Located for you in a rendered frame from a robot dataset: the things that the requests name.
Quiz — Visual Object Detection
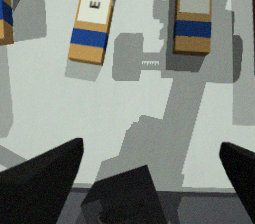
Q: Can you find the tan cardboard box with blue bands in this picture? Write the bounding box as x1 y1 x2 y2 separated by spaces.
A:
0 0 14 46

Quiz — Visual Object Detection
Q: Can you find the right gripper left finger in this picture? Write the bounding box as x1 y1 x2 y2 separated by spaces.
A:
0 138 84 224

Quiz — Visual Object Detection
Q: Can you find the tan welding electrode pack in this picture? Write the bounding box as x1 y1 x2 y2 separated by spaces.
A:
68 0 115 66
173 0 212 56

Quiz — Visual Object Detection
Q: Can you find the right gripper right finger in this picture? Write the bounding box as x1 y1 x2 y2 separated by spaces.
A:
219 142 255 224

